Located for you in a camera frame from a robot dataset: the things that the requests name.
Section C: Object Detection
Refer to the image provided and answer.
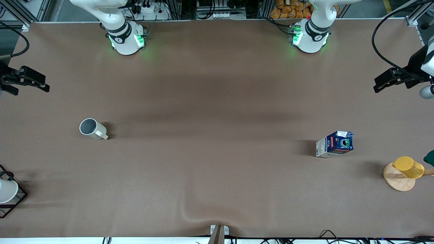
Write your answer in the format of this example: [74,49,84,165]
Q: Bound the grey ceramic mug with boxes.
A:
[79,118,109,140]

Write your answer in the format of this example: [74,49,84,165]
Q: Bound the round wooden cup stand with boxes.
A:
[383,162,434,192]

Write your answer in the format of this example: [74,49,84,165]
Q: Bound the blue white milk carton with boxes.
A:
[316,130,354,159]

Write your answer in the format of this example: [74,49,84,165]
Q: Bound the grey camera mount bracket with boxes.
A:
[208,224,230,244]

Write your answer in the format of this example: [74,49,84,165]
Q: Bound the white cup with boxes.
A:
[0,179,19,204]

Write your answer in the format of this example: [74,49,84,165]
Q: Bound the white power strip with plugs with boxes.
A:
[131,0,170,21]

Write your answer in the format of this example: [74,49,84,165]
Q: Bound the black wire rack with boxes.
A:
[0,165,28,219]

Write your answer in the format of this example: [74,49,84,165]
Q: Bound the orange snack pile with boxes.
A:
[270,0,340,19]

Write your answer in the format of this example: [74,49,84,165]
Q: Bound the brown table cover cloth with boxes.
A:
[0,18,434,239]

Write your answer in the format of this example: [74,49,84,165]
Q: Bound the yellow plastic cup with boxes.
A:
[392,156,425,179]

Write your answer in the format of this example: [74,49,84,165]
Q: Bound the black arm base cable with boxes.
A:
[261,16,293,36]

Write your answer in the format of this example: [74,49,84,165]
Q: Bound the black cable bundle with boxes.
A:
[258,229,434,244]

